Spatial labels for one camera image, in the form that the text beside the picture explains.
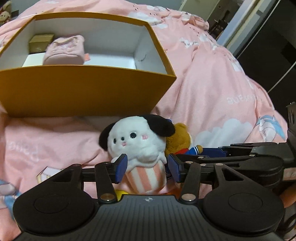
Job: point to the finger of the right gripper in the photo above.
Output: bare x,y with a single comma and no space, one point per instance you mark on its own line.
248,149
231,159

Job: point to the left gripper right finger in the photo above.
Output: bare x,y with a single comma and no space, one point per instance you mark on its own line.
190,171

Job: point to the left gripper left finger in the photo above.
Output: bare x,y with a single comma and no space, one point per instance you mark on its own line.
106,174

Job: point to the brown bear plush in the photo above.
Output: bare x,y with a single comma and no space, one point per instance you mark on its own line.
181,142

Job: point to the white dog cupcake plush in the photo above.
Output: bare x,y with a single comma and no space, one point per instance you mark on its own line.
143,140

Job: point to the pink cloth pouch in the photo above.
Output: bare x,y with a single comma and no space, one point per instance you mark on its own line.
67,50

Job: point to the gold rectangular box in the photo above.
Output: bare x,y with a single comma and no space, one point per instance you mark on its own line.
39,43

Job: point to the pink cloud-print bedsheet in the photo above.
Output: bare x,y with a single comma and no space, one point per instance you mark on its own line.
212,96

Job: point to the orange cardboard storage box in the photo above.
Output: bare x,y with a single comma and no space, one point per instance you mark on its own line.
127,72

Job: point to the plush toys in background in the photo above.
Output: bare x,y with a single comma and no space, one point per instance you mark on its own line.
5,11

